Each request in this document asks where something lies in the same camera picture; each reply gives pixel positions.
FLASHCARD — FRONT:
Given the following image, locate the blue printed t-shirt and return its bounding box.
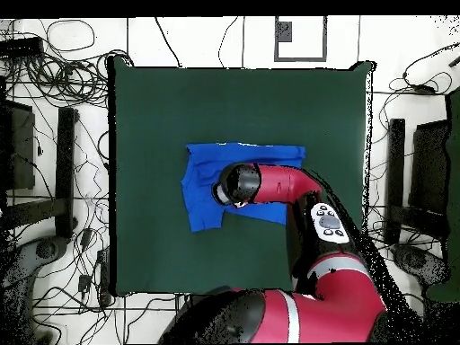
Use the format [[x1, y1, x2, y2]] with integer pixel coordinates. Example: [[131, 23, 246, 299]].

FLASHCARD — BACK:
[[180, 141, 307, 234]]

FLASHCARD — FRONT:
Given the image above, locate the dark green table cloth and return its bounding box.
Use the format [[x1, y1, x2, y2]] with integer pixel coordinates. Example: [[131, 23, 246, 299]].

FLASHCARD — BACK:
[[107, 55, 375, 297]]

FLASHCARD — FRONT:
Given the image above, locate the black power strip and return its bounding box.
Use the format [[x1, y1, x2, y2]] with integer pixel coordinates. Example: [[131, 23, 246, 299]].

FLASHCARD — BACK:
[[95, 247, 111, 306], [0, 36, 45, 58]]

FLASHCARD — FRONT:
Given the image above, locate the dark square floor tag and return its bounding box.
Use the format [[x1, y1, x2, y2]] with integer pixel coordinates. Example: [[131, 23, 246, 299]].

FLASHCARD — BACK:
[[275, 21, 293, 42]]

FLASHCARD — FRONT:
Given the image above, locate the gray office chair base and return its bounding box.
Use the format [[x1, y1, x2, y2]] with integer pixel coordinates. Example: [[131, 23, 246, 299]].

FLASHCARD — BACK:
[[390, 243, 452, 287], [0, 234, 71, 288]]

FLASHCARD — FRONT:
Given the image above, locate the black box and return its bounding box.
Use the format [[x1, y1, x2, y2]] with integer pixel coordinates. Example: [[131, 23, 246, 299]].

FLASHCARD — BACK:
[[0, 98, 36, 190], [408, 119, 450, 214]]

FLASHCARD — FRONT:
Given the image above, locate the green cloth on side table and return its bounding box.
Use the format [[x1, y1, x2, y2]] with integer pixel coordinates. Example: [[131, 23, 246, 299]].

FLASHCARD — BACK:
[[425, 89, 460, 303]]

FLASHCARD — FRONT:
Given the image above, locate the thin black cable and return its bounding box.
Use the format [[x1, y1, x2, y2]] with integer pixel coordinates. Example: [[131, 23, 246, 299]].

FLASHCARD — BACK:
[[152, 15, 182, 69], [217, 15, 239, 68]]

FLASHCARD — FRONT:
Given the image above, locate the black stand frame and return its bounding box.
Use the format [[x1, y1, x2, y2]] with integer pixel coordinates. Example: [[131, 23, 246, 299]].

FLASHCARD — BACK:
[[384, 118, 450, 245], [6, 106, 78, 240]]

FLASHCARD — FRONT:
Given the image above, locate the black cable tangle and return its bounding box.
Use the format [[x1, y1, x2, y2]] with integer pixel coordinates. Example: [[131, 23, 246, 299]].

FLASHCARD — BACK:
[[0, 19, 134, 109]]

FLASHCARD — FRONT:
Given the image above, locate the black cable with connector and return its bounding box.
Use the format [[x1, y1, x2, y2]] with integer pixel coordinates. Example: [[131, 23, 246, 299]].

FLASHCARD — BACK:
[[389, 42, 460, 96]]

